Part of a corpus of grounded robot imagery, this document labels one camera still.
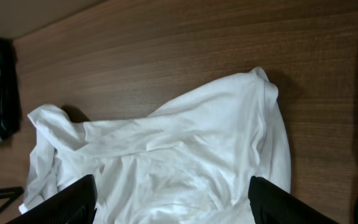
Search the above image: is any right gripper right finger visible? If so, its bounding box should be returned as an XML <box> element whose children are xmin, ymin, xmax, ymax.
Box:
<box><xmin>248</xmin><ymin>176</ymin><xmax>337</xmax><ymax>224</ymax></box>

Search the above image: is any black folded garment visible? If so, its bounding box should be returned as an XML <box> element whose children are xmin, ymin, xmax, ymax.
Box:
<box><xmin>0</xmin><ymin>38</ymin><xmax>22</xmax><ymax>140</ymax></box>

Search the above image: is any white shirt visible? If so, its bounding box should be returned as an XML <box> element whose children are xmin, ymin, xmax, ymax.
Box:
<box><xmin>19</xmin><ymin>67</ymin><xmax>291</xmax><ymax>223</ymax></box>

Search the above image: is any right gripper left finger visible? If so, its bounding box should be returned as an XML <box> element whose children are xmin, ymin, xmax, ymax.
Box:
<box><xmin>7</xmin><ymin>174</ymin><xmax>98</xmax><ymax>224</ymax></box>

